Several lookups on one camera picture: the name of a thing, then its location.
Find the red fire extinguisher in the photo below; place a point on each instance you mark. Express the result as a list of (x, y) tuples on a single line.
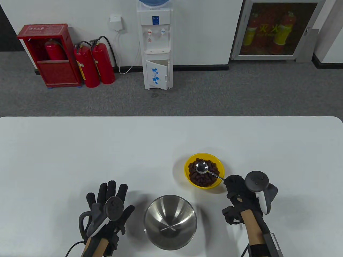
[(104, 64), (55, 52), (87, 69)]

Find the brown cereal pieces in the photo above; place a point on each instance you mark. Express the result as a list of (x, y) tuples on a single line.
[(199, 179)]

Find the grey tracking controller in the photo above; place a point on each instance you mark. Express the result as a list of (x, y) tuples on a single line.
[(114, 208), (257, 180)]

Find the person's left hand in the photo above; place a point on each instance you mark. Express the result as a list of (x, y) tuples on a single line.
[(112, 190)]

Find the steel spoon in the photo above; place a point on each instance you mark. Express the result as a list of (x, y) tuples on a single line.
[(201, 167)]

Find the white wall box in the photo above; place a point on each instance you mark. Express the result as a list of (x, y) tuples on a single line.
[(115, 22)]

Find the steel mixing bowl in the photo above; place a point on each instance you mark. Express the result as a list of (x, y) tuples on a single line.
[(170, 214)]

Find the person's left forearm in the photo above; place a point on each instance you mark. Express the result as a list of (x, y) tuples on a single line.
[(97, 247)]

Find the grey glass-door fire cabinet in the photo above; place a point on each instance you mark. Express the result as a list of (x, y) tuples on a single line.
[(278, 29)]

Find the person's right forearm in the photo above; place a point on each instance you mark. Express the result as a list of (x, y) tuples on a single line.
[(252, 227)]

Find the red fire extinguisher cabinet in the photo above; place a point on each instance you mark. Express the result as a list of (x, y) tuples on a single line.
[(57, 73)]

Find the person's right hand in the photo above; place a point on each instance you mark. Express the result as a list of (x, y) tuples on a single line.
[(237, 186)]

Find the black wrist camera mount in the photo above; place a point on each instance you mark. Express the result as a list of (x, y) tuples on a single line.
[(229, 214), (112, 245)]

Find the blue water bottle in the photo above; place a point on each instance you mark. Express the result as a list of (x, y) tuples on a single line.
[(154, 2)]

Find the yellow plastic bowl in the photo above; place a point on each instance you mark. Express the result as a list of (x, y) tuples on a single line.
[(218, 163)]

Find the white water dispenser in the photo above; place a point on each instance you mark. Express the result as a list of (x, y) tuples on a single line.
[(155, 42)]

